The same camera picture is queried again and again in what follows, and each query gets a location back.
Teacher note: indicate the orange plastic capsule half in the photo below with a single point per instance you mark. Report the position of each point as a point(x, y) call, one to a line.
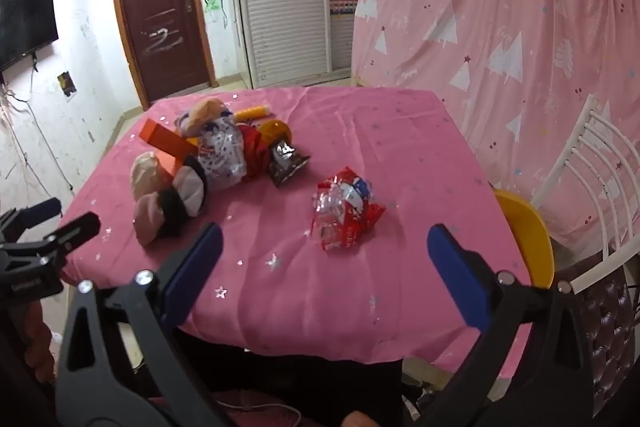
point(277, 132)

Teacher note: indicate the black and white sock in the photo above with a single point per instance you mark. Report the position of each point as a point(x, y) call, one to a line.
point(185, 197)

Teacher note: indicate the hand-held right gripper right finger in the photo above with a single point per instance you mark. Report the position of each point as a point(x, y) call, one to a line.
point(457, 277)

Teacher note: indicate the peach cloth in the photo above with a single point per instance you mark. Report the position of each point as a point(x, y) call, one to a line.
point(207, 109)

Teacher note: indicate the broken wall socket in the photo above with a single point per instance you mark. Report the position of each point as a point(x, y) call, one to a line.
point(66, 83)

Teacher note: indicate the white metal chair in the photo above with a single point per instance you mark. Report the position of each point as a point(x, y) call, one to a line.
point(569, 152)

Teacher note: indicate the yellow plastic chair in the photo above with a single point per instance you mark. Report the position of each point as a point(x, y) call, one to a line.
point(525, 237)

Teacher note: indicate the brown tufted leather seat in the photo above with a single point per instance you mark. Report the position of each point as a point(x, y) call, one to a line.
point(605, 332)

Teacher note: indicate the pink starred tablecloth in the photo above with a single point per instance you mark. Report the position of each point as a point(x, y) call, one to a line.
point(300, 297)

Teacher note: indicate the black wall television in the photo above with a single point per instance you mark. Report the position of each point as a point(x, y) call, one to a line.
point(25, 17)

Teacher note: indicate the brown wooden door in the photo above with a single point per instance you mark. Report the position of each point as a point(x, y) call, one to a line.
point(160, 7)

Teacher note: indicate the orange thread spool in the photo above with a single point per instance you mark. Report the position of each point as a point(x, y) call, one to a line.
point(252, 112)

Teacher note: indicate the patterned clear plastic bag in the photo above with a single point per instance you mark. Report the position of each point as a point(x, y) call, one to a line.
point(225, 147)

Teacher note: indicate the orange rectangular block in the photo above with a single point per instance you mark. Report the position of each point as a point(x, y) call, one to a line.
point(165, 139)

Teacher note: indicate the pink tree print curtain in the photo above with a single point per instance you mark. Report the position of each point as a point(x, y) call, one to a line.
point(475, 7)

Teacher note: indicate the person's left forearm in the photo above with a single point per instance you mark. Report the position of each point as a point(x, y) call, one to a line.
point(40, 342)

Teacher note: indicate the green plastic bag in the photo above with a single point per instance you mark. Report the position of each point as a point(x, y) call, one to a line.
point(214, 7)

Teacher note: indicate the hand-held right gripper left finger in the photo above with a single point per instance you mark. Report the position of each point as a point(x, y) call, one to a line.
point(197, 267)

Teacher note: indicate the brown snack wrapper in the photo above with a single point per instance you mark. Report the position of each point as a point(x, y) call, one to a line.
point(287, 164)

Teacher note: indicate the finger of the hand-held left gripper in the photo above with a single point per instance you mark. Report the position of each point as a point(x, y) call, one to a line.
point(80, 227)
point(45, 208)

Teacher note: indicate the red striped sock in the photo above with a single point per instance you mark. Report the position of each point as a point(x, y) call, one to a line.
point(255, 147)

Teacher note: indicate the red crumpled snack wrapper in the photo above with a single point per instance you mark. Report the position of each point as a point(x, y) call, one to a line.
point(345, 212)

